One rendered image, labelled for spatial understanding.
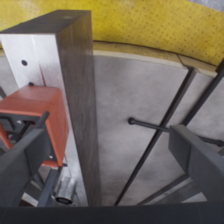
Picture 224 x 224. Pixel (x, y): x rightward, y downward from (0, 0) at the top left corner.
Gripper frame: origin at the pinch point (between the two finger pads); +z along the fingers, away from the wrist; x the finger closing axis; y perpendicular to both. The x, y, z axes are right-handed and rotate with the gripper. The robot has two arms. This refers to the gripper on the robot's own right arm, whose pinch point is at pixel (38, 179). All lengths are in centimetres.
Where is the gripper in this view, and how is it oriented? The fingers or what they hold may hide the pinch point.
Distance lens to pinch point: 36.6
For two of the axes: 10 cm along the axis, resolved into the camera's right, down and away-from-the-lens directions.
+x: 9.9, 0.9, -0.5
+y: -0.4, 7.7, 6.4
